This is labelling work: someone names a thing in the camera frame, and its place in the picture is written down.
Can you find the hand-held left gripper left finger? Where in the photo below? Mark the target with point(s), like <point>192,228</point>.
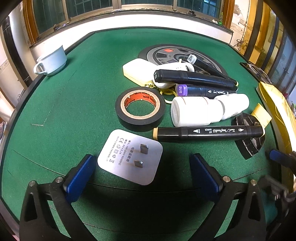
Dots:
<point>79,176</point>

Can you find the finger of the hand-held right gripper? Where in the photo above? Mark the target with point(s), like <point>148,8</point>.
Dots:
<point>275,186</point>
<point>276,156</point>

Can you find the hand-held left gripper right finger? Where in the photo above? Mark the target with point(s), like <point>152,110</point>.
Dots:
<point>203,173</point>

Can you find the black marker beige cap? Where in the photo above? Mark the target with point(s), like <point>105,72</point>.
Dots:
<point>208,134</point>

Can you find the white power adapter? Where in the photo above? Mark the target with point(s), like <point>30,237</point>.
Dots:
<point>120,160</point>

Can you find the yellow tray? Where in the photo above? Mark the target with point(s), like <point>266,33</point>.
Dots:
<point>279,111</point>

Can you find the white bottle red label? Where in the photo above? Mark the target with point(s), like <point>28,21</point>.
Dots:
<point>192,112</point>

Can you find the white bottle green label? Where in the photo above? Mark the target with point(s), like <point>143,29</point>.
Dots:
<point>235,104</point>

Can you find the black electrical tape roll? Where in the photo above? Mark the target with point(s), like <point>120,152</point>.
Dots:
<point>122,118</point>

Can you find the black marker purple cap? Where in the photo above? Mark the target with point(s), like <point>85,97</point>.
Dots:
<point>203,90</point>

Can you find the thick black marker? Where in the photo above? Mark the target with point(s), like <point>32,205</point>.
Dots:
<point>194,77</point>

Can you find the white plastic case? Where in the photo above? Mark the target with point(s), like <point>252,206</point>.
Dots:
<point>178,67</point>

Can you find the slim black marker grey cap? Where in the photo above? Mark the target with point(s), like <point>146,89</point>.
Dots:
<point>201,62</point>

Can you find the white and yellow case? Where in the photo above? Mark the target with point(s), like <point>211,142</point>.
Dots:
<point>138,69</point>

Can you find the black round tape dispenser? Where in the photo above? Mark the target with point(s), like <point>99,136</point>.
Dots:
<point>247,148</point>

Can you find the yellow paper piece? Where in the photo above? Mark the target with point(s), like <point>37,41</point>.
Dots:
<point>262,114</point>

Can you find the yellow rubber band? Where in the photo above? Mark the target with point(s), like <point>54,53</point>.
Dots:
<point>170,93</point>

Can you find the eyeglasses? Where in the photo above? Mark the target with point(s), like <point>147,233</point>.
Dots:
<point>253,67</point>

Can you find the dark glass door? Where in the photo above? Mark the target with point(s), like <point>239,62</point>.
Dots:
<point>281,60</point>

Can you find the white cup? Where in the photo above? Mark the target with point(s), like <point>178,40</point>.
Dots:
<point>52,61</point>

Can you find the golden wooden door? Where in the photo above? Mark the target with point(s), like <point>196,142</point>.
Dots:
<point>259,34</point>

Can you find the round table control panel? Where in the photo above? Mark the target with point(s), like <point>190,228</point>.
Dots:
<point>161,52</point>

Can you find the wooden framed window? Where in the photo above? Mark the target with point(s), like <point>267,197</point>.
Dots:
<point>53,14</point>

